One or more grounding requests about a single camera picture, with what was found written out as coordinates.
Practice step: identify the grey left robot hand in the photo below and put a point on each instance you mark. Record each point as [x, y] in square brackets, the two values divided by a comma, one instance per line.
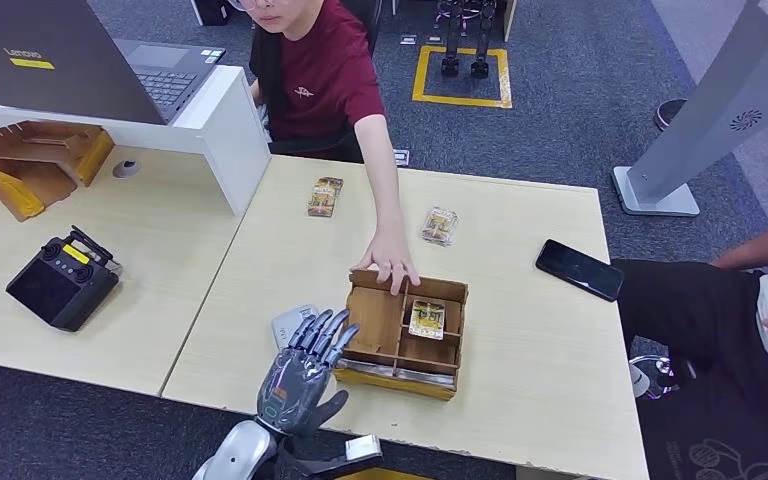
[288, 394]

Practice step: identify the wooden compartment box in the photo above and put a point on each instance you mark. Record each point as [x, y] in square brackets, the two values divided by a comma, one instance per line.
[374, 318]

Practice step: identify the person's left forearm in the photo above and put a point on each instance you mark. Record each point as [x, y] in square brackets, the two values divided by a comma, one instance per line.
[387, 179]

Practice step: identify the person's right forearm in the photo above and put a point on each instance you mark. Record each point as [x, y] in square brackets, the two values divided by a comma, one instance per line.
[765, 245]

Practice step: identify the wrapped gold card stack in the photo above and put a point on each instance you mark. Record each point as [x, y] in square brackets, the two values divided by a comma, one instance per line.
[439, 226]

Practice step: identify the silvery card stack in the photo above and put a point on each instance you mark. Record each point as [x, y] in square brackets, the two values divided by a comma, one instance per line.
[427, 379]
[365, 368]

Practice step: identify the gold patterned card stack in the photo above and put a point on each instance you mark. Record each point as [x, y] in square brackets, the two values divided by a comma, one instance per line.
[325, 197]

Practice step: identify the person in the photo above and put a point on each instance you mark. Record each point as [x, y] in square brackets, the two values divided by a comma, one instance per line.
[324, 73]
[689, 311]

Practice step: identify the brown wooden card holder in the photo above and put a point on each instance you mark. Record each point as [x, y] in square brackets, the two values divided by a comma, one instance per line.
[39, 159]

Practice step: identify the chrome chair base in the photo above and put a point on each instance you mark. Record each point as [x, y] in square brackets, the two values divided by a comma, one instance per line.
[642, 381]

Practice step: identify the black smartphone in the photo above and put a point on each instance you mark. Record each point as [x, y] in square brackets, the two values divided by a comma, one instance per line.
[579, 270]

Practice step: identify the white desk shelf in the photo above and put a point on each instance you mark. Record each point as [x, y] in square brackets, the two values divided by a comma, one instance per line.
[225, 139]

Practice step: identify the black robot leg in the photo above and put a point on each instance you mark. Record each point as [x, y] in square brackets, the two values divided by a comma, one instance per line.
[481, 40]
[451, 40]

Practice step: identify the grey kiosk stand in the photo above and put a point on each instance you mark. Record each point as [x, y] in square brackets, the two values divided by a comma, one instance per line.
[715, 112]

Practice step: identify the black remote controller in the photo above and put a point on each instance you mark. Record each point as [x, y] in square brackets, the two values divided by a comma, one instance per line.
[59, 288]

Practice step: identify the chrome stool base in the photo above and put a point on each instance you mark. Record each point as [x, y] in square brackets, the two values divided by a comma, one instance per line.
[467, 8]

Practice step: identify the black round base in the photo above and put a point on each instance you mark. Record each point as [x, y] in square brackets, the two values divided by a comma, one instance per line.
[667, 114]

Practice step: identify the pale wooden board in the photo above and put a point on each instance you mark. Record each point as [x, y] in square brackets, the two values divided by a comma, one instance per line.
[509, 16]

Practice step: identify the small grey dome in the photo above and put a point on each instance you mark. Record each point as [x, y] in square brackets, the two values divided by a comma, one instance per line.
[126, 169]

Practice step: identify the black box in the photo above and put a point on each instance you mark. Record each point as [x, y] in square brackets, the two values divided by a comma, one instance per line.
[210, 10]

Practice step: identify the dark grey laptop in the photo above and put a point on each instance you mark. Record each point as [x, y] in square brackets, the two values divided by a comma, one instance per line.
[59, 66]

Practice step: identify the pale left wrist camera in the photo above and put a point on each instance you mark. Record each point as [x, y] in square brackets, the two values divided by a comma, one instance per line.
[363, 447]

